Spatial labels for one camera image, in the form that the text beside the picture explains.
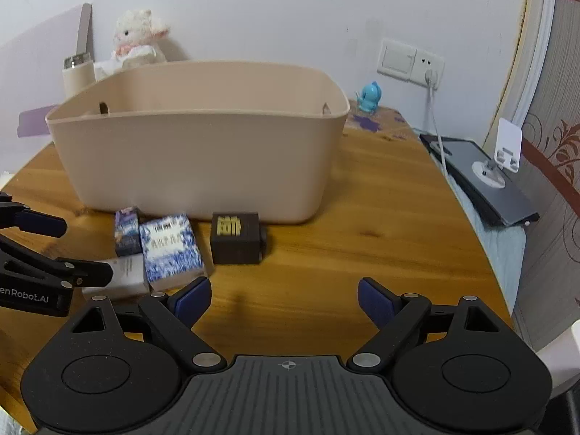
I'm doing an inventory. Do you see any blue toy figurine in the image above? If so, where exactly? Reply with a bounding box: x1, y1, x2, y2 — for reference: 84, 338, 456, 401
355, 82, 384, 113

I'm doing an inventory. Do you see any lavender board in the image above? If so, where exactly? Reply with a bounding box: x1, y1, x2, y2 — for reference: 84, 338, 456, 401
0, 3, 94, 114

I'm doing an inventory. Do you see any purple patterned mat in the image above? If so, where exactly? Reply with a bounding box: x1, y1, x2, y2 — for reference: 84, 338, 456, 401
346, 105, 423, 146

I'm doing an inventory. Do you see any beige plastic storage basket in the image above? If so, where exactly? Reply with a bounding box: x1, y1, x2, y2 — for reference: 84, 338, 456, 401
45, 59, 351, 225

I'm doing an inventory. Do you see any dark brown box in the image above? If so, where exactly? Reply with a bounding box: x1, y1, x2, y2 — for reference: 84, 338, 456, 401
210, 211, 267, 265

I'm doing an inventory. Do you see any light blue cloth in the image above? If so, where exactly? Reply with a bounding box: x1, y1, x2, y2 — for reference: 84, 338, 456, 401
446, 163, 527, 311

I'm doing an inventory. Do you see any white wall socket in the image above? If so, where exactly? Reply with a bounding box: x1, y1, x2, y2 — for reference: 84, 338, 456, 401
410, 47, 445, 87

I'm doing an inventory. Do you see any white charging cable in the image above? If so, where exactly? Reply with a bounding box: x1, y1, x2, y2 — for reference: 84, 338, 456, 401
426, 86, 454, 177

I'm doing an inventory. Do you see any lavender folder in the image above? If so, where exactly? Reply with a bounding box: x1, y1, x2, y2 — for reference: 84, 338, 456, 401
17, 104, 61, 138

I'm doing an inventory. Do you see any dark grey tablet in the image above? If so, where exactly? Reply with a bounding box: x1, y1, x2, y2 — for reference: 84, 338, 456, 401
419, 134, 540, 228

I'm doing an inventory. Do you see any small white box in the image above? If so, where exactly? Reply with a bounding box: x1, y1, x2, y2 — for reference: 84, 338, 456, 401
83, 254, 150, 301

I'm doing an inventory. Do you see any blue white patterned box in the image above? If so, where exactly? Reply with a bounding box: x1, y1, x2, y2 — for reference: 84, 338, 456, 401
139, 213, 208, 292

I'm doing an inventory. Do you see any white plush toy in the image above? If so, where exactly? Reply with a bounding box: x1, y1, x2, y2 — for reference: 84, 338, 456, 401
111, 7, 171, 65

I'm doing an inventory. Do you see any small purple box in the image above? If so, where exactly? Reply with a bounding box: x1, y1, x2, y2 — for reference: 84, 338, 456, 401
113, 207, 142, 257

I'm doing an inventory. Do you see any white tissue pack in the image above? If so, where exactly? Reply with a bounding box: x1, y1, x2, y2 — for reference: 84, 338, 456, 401
94, 57, 133, 81

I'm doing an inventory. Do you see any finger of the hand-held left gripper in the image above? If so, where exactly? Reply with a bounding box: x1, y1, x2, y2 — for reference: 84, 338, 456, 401
0, 192, 68, 239
0, 234, 114, 290

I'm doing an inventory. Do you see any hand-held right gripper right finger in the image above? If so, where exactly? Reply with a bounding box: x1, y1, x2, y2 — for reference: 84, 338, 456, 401
347, 277, 513, 373

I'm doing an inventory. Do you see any beige thermos bottle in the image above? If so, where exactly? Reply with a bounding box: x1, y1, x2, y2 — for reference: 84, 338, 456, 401
62, 54, 97, 101

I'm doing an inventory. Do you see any white wall switch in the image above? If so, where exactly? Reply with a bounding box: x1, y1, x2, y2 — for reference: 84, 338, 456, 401
376, 38, 416, 80

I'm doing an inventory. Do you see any white phone stand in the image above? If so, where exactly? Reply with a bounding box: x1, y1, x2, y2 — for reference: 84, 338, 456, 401
471, 117, 523, 189

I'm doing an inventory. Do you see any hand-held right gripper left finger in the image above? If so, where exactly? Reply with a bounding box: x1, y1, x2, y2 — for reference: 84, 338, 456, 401
59, 276, 228, 373

